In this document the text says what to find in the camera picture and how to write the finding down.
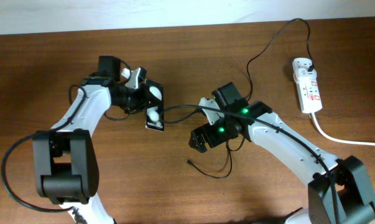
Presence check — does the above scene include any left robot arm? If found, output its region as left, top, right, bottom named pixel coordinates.
left=32, top=55, right=148, bottom=223

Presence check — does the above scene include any black smartphone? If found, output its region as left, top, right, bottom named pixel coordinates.
left=145, top=80, right=165, bottom=132

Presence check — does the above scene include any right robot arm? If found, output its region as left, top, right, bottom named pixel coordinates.
left=189, top=83, right=375, bottom=223

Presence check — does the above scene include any white power strip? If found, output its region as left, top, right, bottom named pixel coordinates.
left=292, top=57, right=323, bottom=114

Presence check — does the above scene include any white power strip cord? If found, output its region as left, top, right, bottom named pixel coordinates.
left=309, top=112, right=375, bottom=147

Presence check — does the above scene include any white USB charger plug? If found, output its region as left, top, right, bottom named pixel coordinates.
left=292, top=57, right=317, bottom=83

